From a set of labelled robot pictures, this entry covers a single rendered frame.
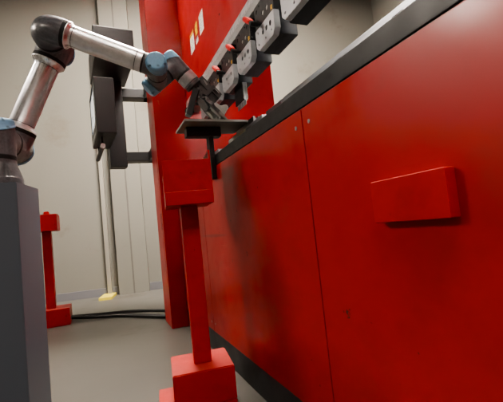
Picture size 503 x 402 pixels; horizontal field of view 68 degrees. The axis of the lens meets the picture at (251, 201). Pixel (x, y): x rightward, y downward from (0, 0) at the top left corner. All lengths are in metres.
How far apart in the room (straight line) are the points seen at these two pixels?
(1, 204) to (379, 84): 1.11
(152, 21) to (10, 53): 2.46
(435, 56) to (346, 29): 4.65
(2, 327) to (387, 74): 1.22
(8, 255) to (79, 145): 3.12
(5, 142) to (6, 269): 0.40
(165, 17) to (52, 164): 2.26
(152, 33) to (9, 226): 1.70
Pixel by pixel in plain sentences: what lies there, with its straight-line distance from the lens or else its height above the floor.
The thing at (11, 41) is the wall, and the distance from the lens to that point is 4.94.
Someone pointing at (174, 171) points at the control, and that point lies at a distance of 1.26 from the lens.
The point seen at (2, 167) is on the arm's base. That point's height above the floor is 0.83.
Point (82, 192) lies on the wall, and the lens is 4.29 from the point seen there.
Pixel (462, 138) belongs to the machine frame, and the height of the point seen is 0.65.
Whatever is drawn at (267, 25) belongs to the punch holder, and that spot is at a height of 1.22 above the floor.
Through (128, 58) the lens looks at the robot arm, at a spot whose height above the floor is 1.20.
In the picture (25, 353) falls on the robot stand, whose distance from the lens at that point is 1.36.
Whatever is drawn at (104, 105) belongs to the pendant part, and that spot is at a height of 1.41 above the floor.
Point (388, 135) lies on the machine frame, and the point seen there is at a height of 0.69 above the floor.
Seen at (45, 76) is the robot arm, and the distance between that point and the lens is 1.62.
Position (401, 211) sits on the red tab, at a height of 0.57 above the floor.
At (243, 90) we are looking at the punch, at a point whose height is 1.14.
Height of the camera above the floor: 0.57
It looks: 4 degrees up
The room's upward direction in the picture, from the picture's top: 6 degrees counter-clockwise
